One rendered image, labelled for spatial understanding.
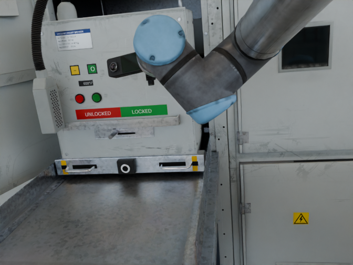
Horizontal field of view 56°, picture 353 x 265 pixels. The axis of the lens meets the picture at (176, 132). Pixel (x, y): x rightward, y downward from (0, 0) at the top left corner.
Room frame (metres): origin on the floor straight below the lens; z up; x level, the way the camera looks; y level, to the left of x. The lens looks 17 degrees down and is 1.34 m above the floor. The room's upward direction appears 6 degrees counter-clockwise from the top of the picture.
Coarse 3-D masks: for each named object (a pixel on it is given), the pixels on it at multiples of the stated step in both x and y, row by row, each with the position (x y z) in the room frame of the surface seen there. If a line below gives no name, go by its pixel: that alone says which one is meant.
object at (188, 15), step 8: (168, 8) 1.05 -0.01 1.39; (176, 8) 1.05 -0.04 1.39; (184, 8) 1.05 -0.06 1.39; (96, 16) 1.09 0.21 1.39; (104, 16) 1.09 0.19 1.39; (112, 16) 1.08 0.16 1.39; (192, 16) 1.26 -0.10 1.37; (192, 24) 1.24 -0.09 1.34; (192, 32) 1.21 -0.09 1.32; (192, 40) 1.19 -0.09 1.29; (200, 128) 1.24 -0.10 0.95; (200, 136) 1.22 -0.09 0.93
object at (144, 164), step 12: (60, 156) 1.15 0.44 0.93; (132, 156) 1.08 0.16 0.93; (144, 156) 1.07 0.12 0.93; (156, 156) 1.06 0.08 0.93; (168, 156) 1.05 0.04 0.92; (180, 156) 1.04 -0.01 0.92; (204, 156) 1.05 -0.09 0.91; (60, 168) 1.12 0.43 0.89; (84, 168) 1.10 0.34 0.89; (96, 168) 1.10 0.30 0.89; (108, 168) 1.09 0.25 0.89; (144, 168) 1.07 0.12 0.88; (156, 168) 1.06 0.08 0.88
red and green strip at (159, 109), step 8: (80, 112) 1.11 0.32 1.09; (88, 112) 1.11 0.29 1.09; (96, 112) 1.10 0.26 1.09; (104, 112) 1.10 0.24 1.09; (112, 112) 1.09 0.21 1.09; (120, 112) 1.09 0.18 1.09; (128, 112) 1.08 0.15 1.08; (136, 112) 1.08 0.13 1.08; (144, 112) 1.07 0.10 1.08; (152, 112) 1.07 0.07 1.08; (160, 112) 1.06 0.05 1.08
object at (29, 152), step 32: (0, 0) 1.21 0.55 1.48; (0, 32) 1.22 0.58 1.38; (0, 64) 1.19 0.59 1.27; (32, 64) 1.31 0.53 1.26; (0, 96) 1.16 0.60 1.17; (32, 96) 1.28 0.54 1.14; (0, 128) 1.14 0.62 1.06; (32, 128) 1.25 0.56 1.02; (0, 160) 1.11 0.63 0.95; (32, 160) 1.22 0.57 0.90; (0, 192) 1.05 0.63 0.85
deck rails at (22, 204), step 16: (208, 144) 1.16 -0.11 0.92; (208, 160) 1.09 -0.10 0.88; (48, 176) 1.07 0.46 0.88; (64, 176) 1.14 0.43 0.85; (208, 176) 1.02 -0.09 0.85; (16, 192) 0.90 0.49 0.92; (32, 192) 0.97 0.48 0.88; (48, 192) 1.01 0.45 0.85; (0, 208) 0.82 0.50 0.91; (16, 208) 0.88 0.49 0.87; (32, 208) 0.91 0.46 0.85; (192, 208) 0.82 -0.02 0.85; (0, 224) 0.81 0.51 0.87; (16, 224) 0.83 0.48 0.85; (192, 224) 0.75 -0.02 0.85; (0, 240) 0.76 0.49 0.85; (192, 240) 0.68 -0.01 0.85; (192, 256) 0.62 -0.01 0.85
